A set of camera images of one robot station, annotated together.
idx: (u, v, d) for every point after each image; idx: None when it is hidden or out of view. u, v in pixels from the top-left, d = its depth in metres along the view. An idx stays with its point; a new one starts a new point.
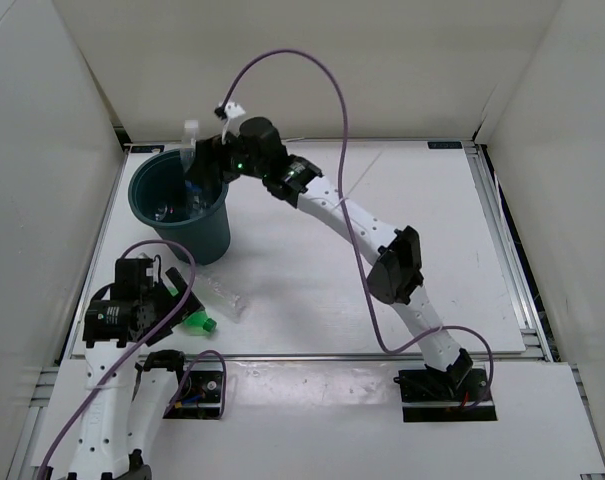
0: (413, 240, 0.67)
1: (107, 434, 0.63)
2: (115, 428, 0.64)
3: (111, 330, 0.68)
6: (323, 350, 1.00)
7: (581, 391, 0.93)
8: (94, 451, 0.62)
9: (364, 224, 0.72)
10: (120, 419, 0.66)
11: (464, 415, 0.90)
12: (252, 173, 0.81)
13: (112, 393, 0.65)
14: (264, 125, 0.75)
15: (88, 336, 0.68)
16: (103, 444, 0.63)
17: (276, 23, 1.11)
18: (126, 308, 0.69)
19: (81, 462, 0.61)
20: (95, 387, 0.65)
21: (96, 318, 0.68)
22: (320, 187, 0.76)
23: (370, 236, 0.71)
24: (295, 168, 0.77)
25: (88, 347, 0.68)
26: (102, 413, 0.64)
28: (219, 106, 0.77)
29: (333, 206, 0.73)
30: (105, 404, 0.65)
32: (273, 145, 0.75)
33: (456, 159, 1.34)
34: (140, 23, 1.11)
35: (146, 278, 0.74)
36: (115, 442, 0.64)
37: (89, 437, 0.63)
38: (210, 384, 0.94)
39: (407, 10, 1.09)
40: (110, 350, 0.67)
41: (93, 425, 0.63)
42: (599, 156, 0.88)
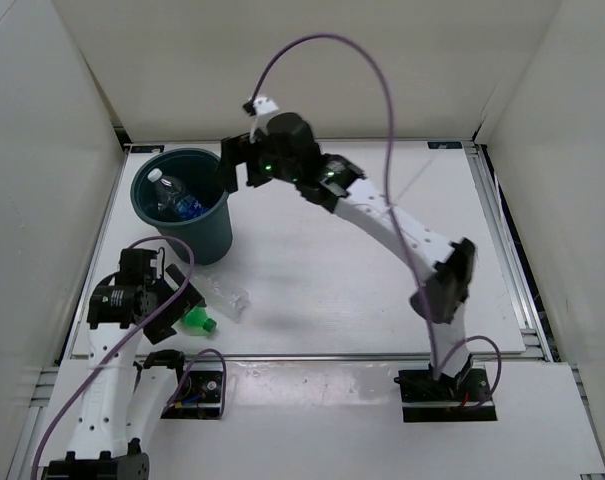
0: (471, 253, 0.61)
1: (107, 413, 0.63)
2: (115, 408, 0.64)
3: (114, 313, 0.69)
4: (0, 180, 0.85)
6: (324, 350, 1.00)
7: (581, 391, 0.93)
8: (93, 430, 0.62)
9: (415, 236, 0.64)
10: (120, 400, 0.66)
11: (464, 415, 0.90)
12: (282, 176, 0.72)
13: (114, 373, 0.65)
14: (294, 119, 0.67)
15: (92, 318, 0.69)
16: (103, 423, 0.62)
17: (276, 22, 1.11)
18: (130, 290, 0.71)
19: (81, 440, 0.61)
20: (97, 366, 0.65)
21: (101, 301, 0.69)
22: (365, 190, 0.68)
23: (422, 248, 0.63)
24: (332, 167, 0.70)
25: (92, 329, 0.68)
26: (103, 392, 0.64)
28: (248, 100, 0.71)
29: (380, 214, 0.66)
30: (106, 384, 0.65)
32: (305, 142, 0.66)
33: (456, 158, 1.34)
34: (140, 23, 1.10)
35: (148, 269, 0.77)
36: (115, 422, 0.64)
37: (89, 416, 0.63)
38: (210, 384, 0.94)
39: (408, 10, 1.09)
40: (113, 331, 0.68)
41: (93, 404, 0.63)
42: (599, 157, 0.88)
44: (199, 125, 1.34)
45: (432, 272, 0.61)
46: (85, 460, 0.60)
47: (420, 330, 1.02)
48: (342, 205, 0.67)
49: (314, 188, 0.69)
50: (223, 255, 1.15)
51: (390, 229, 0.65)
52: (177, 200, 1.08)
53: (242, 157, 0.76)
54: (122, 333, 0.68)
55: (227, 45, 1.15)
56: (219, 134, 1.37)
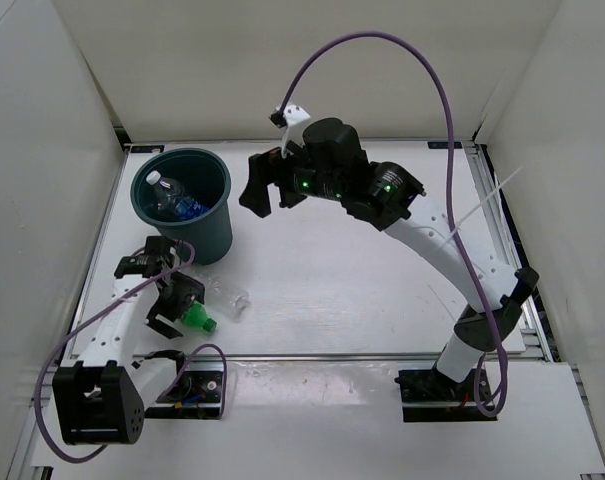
0: (533, 281, 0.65)
1: (119, 333, 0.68)
2: (127, 334, 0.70)
3: (137, 268, 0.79)
4: None
6: (324, 350, 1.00)
7: (581, 391, 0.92)
8: (104, 345, 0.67)
9: (482, 265, 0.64)
10: (132, 333, 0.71)
11: (464, 415, 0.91)
12: (323, 193, 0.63)
13: (131, 305, 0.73)
14: (338, 126, 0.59)
15: (120, 269, 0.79)
16: (115, 340, 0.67)
17: (276, 22, 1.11)
18: (153, 256, 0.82)
19: (92, 352, 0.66)
20: (119, 299, 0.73)
21: (129, 261, 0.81)
22: (426, 208, 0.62)
23: (489, 280, 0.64)
24: (387, 178, 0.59)
25: (118, 277, 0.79)
26: (118, 320, 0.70)
28: (276, 110, 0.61)
29: (444, 240, 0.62)
30: (123, 314, 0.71)
32: (348, 150, 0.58)
33: (456, 159, 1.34)
34: (140, 23, 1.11)
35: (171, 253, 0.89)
36: (125, 345, 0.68)
37: (102, 335, 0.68)
38: (210, 384, 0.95)
39: (408, 10, 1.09)
40: (136, 280, 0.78)
41: (108, 326, 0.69)
42: (599, 157, 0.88)
44: (199, 125, 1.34)
45: (500, 306, 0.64)
46: (93, 367, 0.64)
47: (420, 330, 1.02)
48: (402, 227, 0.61)
49: (365, 204, 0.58)
50: (223, 255, 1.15)
51: (457, 257, 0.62)
52: (177, 200, 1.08)
53: (274, 176, 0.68)
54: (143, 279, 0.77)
55: (226, 45, 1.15)
56: (219, 134, 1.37)
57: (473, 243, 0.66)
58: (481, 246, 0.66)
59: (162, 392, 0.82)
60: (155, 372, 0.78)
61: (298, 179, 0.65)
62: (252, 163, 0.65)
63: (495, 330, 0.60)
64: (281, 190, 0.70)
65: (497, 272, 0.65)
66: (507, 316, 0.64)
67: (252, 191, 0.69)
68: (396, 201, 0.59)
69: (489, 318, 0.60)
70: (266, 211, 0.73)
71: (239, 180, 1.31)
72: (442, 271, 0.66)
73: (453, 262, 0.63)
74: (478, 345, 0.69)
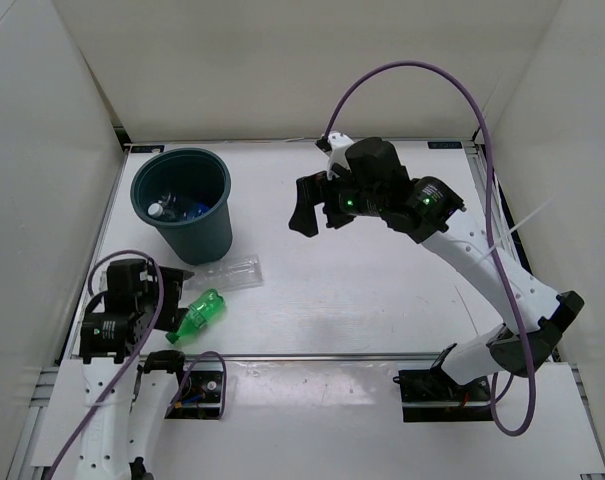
0: (577, 306, 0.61)
1: (108, 451, 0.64)
2: (115, 442, 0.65)
3: (107, 345, 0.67)
4: None
6: (323, 349, 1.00)
7: (581, 391, 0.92)
8: (95, 467, 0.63)
9: (520, 286, 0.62)
10: (120, 434, 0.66)
11: (465, 414, 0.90)
12: (368, 208, 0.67)
13: (111, 411, 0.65)
14: (376, 142, 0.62)
15: (85, 350, 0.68)
16: (104, 460, 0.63)
17: (276, 23, 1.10)
18: (122, 319, 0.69)
19: (84, 478, 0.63)
20: (93, 405, 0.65)
21: (92, 333, 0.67)
22: (465, 223, 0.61)
23: (526, 301, 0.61)
24: (427, 191, 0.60)
25: (85, 362, 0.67)
26: (102, 431, 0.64)
28: (322, 136, 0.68)
29: (481, 256, 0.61)
30: (105, 421, 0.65)
32: (389, 165, 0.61)
33: (456, 159, 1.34)
34: (141, 24, 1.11)
35: (141, 285, 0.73)
36: (116, 456, 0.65)
37: (90, 453, 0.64)
38: (210, 384, 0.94)
39: (408, 9, 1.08)
40: (106, 365, 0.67)
41: (93, 443, 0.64)
42: (599, 157, 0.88)
44: (199, 125, 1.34)
45: (537, 329, 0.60)
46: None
47: (420, 331, 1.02)
48: (438, 240, 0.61)
49: (404, 215, 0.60)
50: (224, 254, 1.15)
51: (495, 274, 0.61)
52: None
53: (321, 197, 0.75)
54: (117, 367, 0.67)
55: (226, 46, 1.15)
56: (219, 133, 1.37)
57: (515, 262, 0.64)
58: (520, 265, 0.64)
59: (168, 403, 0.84)
60: (154, 406, 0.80)
61: (343, 197, 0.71)
62: (302, 185, 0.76)
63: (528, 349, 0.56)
64: (327, 211, 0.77)
65: (536, 293, 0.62)
66: (544, 340, 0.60)
67: (302, 214, 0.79)
68: (435, 214, 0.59)
69: (522, 337, 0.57)
70: (313, 231, 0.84)
71: (239, 180, 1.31)
72: (481, 291, 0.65)
73: (490, 279, 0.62)
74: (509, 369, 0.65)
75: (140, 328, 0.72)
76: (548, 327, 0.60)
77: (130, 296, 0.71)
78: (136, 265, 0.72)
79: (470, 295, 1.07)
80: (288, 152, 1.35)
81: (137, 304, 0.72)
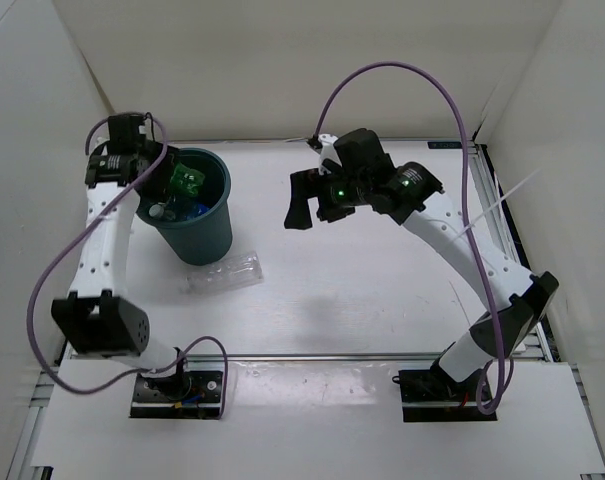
0: (550, 287, 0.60)
1: (107, 257, 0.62)
2: (116, 261, 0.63)
3: (111, 175, 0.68)
4: None
6: (323, 349, 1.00)
7: (581, 391, 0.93)
8: (95, 272, 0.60)
9: (492, 264, 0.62)
10: (120, 251, 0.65)
11: (464, 415, 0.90)
12: (356, 197, 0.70)
13: (113, 224, 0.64)
14: (360, 131, 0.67)
15: (89, 178, 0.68)
16: (104, 266, 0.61)
17: (276, 23, 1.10)
18: (127, 156, 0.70)
19: (82, 280, 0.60)
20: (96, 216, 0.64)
21: (98, 164, 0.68)
22: (442, 204, 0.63)
23: (498, 279, 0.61)
24: (406, 174, 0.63)
25: (90, 188, 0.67)
26: (102, 240, 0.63)
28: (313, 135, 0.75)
29: (457, 234, 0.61)
30: (105, 231, 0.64)
32: (372, 151, 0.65)
33: (456, 158, 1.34)
34: (141, 23, 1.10)
35: (142, 137, 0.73)
36: (115, 271, 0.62)
37: (89, 259, 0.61)
38: (210, 384, 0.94)
39: (408, 9, 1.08)
40: (112, 189, 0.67)
41: (93, 249, 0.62)
42: (599, 157, 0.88)
44: (200, 125, 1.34)
45: (508, 305, 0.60)
46: (88, 298, 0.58)
47: (420, 331, 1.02)
48: (415, 221, 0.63)
49: (384, 197, 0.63)
50: (223, 254, 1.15)
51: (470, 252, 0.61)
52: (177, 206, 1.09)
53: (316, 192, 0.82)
54: (121, 189, 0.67)
55: (227, 46, 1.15)
56: (219, 133, 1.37)
57: (491, 244, 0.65)
58: (497, 246, 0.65)
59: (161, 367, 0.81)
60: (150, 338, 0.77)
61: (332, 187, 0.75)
62: (296, 180, 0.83)
63: (497, 331, 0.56)
64: (323, 206, 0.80)
65: (510, 272, 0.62)
66: (515, 317, 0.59)
67: (297, 208, 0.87)
68: (414, 196, 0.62)
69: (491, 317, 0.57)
70: (308, 225, 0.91)
71: (238, 180, 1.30)
72: (459, 271, 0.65)
73: (466, 259, 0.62)
74: (491, 349, 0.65)
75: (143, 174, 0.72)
76: (519, 303, 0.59)
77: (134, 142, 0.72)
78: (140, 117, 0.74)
79: (471, 294, 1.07)
80: (288, 152, 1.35)
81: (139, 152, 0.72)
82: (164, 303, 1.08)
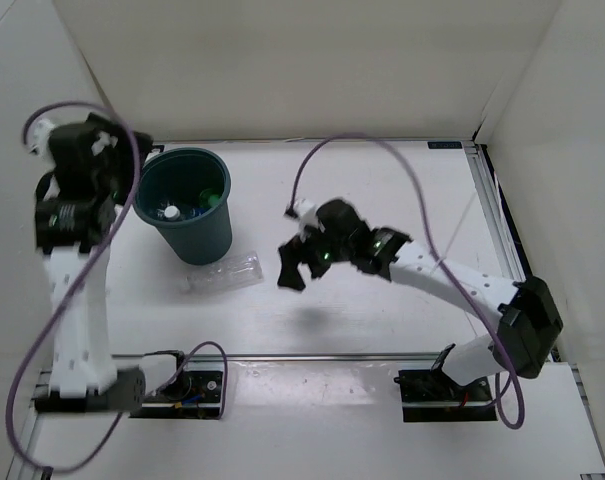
0: (539, 288, 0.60)
1: (87, 349, 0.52)
2: (94, 342, 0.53)
3: (66, 235, 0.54)
4: None
6: (324, 349, 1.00)
7: (581, 391, 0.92)
8: (74, 367, 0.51)
9: (474, 283, 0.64)
10: (99, 335, 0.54)
11: (464, 415, 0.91)
12: (341, 257, 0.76)
13: (86, 306, 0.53)
14: (338, 203, 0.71)
15: (44, 243, 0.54)
16: (84, 360, 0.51)
17: (277, 23, 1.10)
18: (80, 206, 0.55)
19: (62, 377, 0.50)
20: (58, 300, 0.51)
21: (49, 224, 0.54)
22: (413, 250, 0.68)
23: (482, 294, 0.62)
24: (382, 238, 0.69)
25: (45, 257, 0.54)
26: (74, 329, 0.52)
28: (290, 205, 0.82)
29: (431, 268, 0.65)
30: (76, 318, 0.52)
32: (352, 220, 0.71)
33: (456, 159, 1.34)
34: (141, 24, 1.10)
35: (96, 160, 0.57)
36: (97, 357, 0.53)
37: (66, 353, 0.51)
38: (210, 384, 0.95)
39: (408, 9, 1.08)
40: (68, 257, 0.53)
41: (67, 341, 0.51)
42: (599, 157, 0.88)
44: (200, 126, 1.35)
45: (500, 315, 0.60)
46: (74, 397, 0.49)
47: (420, 331, 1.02)
48: (394, 270, 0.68)
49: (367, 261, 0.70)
50: (223, 255, 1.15)
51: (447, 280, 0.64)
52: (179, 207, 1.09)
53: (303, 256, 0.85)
54: (83, 258, 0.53)
55: (227, 46, 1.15)
56: (219, 134, 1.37)
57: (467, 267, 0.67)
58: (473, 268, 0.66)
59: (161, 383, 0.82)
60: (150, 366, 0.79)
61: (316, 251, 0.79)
62: (284, 252, 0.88)
63: (501, 351, 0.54)
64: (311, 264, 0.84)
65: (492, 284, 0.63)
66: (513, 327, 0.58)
67: (288, 271, 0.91)
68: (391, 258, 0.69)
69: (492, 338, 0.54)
70: (302, 283, 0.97)
71: (238, 180, 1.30)
72: (446, 299, 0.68)
73: (446, 286, 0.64)
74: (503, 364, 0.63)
75: (108, 218, 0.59)
76: (508, 310, 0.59)
77: (86, 171, 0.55)
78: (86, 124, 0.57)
79: None
80: (288, 152, 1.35)
81: (97, 188, 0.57)
82: (164, 303, 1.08)
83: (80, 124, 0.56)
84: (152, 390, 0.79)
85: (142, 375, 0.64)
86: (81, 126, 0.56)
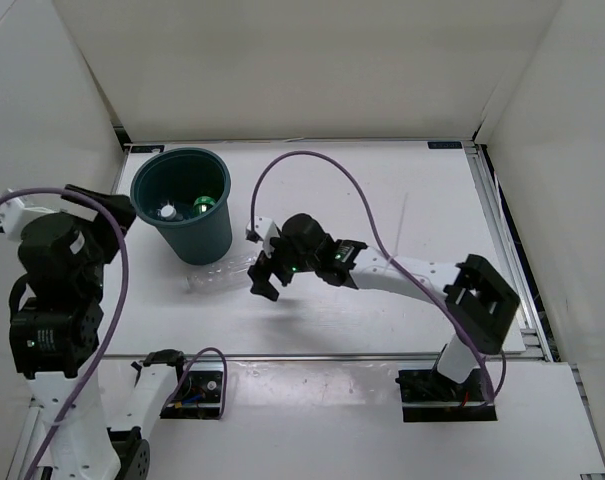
0: (477, 264, 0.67)
1: (84, 462, 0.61)
2: (91, 449, 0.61)
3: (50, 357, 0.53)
4: None
6: (323, 349, 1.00)
7: (581, 391, 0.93)
8: (74, 475, 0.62)
9: (422, 271, 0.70)
10: (94, 435, 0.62)
11: (464, 415, 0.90)
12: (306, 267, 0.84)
13: (77, 424, 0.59)
14: (304, 219, 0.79)
15: (26, 367, 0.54)
16: (82, 469, 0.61)
17: (277, 23, 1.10)
18: (59, 322, 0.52)
19: None
20: (51, 426, 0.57)
21: (28, 346, 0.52)
22: (367, 256, 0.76)
23: (431, 281, 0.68)
24: (345, 251, 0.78)
25: (29, 379, 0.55)
26: (70, 444, 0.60)
28: (250, 230, 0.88)
29: (384, 267, 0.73)
30: (71, 434, 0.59)
32: (318, 235, 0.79)
33: (456, 158, 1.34)
34: (141, 24, 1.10)
35: (77, 261, 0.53)
36: (97, 462, 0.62)
37: (66, 465, 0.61)
38: (210, 384, 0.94)
39: (408, 9, 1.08)
40: (53, 378, 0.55)
41: (64, 455, 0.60)
42: (599, 157, 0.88)
44: (200, 126, 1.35)
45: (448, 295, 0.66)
46: None
47: (420, 331, 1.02)
48: (356, 276, 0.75)
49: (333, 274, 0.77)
50: (223, 255, 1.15)
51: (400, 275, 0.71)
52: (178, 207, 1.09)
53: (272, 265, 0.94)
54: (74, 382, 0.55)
55: (227, 45, 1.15)
56: (219, 134, 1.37)
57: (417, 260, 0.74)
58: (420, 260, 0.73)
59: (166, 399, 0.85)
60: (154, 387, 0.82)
61: (284, 263, 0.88)
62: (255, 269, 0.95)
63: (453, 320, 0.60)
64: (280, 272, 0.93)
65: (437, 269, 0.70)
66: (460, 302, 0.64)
67: (261, 284, 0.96)
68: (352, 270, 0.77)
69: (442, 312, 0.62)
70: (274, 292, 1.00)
71: (238, 180, 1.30)
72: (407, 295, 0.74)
73: (400, 282, 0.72)
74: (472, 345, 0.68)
75: (92, 324, 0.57)
76: (453, 290, 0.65)
77: (67, 278, 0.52)
78: (58, 223, 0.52)
79: None
80: (288, 152, 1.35)
81: (82, 294, 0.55)
82: (164, 303, 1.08)
83: (53, 226, 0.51)
84: (161, 408, 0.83)
85: (146, 441, 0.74)
86: (56, 228, 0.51)
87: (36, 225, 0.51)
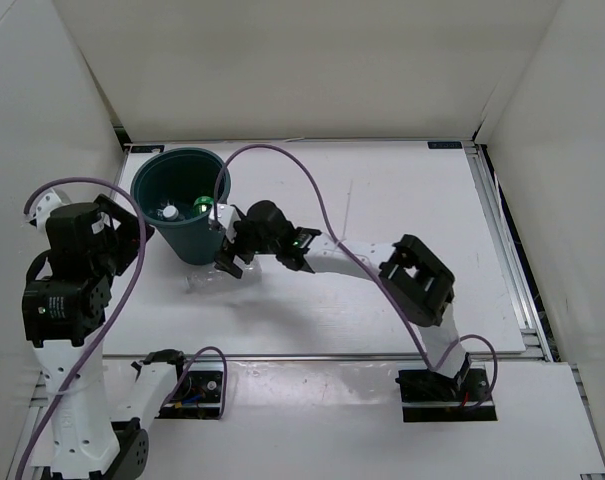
0: (410, 242, 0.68)
1: (85, 435, 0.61)
2: (93, 424, 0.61)
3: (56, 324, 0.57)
4: None
6: (323, 349, 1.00)
7: (581, 391, 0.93)
8: (74, 452, 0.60)
9: (363, 251, 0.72)
10: (96, 410, 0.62)
11: (464, 415, 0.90)
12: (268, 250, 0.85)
13: (80, 395, 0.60)
14: (268, 206, 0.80)
15: (34, 336, 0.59)
16: (82, 444, 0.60)
17: (277, 23, 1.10)
18: (68, 289, 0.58)
19: (63, 462, 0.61)
20: (56, 394, 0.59)
21: (39, 313, 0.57)
22: (318, 240, 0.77)
23: (370, 260, 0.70)
24: (303, 239, 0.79)
25: (37, 347, 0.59)
26: (73, 416, 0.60)
28: (214, 221, 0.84)
29: (332, 250, 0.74)
30: (74, 406, 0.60)
32: (281, 223, 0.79)
33: (456, 158, 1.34)
34: (141, 24, 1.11)
35: (92, 241, 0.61)
36: (97, 439, 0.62)
37: (66, 440, 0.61)
38: (210, 384, 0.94)
39: (408, 9, 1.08)
40: (62, 347, 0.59)
41: (66, 429, 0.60)
42: (599, 157, 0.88)
44: (200, 126, 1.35)
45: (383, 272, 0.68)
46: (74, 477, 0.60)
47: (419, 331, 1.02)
48: (310, 258, 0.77)
49: (291, 260, 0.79)
50: None
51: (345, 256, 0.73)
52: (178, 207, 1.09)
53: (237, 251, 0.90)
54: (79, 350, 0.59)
55: (227, 46, 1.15)
56: (219, 134, 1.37)
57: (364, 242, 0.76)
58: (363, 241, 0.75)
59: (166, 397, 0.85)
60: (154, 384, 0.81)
61: (248, 249, 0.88)
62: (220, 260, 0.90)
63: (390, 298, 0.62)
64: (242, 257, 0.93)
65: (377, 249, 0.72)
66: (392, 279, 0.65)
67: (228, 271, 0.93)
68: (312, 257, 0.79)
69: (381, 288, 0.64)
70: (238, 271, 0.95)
71: (238, 180, 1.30)
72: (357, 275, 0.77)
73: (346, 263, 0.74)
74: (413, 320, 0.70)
75: (97, 301, 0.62)
76: (387, 266, 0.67)
77: (81, 253, 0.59)
78: (83, 207, 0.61)
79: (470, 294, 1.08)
80: (288, 152, 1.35)
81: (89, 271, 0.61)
82: (164, 303, 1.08)
83: (79, 207, 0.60)
84: (160, 406, 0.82)
85: (146, 432, 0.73)
86: (83, 208, 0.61)
87: (66, 207, 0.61)
